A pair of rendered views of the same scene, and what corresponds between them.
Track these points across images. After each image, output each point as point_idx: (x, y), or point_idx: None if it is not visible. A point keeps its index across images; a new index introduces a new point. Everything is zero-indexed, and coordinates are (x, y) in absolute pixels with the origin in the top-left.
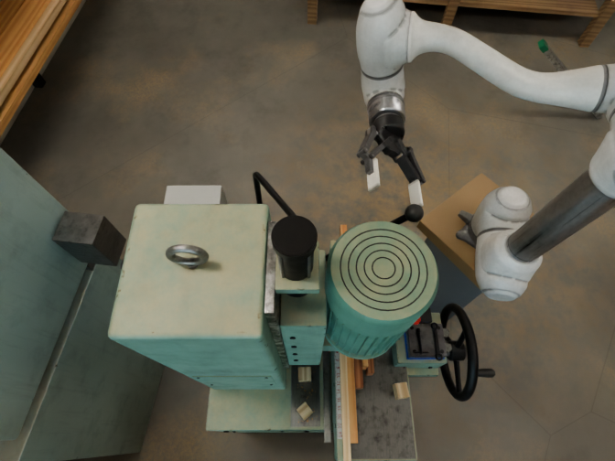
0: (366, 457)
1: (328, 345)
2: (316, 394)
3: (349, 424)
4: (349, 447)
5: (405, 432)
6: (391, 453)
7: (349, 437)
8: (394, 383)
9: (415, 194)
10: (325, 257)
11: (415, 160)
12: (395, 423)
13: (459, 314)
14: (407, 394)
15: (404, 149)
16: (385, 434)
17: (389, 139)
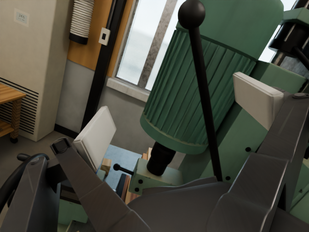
0: (135, 153)
1: (175, 169)
2: None
3: (148, 158)
4: (149, 151)
5: (109, 153)
6: (121, 150)
7: (148, 154)
8: (109, 168)
9: (102, 131)
10: (265, 62)
11: (11, 221)
12: (113, 158)
13: (5, 196)
14: (104, 159)
15: (100, 212)
16: (122, 157)
17: (252, 201)
